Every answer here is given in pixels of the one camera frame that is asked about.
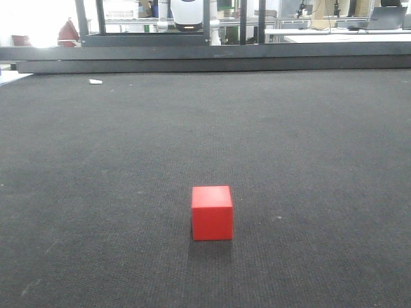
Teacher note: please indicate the black metal frame rack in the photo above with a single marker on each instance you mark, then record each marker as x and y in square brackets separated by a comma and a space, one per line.
[103, 38]

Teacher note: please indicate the white humanoid robot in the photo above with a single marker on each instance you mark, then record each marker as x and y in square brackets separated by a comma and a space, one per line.
[191, 16]

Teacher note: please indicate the red fabric bag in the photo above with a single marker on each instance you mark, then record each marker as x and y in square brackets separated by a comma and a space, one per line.
[68, 35]

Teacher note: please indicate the dark grey fabric mat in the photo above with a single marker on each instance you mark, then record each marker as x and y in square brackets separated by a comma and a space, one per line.
[96, 189]

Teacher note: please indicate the small white paper scrap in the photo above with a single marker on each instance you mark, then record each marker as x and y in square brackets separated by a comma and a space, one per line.
[95, 82]

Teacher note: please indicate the red magnetic cube block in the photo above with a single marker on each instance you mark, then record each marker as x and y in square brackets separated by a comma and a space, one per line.
[212, 213]

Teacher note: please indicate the grey laptop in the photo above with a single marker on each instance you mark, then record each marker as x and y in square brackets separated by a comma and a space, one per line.
[386, 18]

